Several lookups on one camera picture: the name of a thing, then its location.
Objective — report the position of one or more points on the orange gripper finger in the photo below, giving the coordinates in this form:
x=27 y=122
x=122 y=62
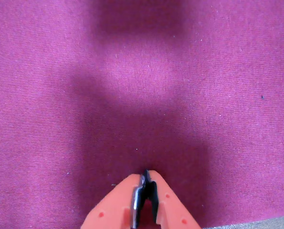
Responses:
x=173 y=207
x=113 y=205

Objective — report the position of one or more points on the magenta cloth mat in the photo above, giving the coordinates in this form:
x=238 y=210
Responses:
x=142 y=95

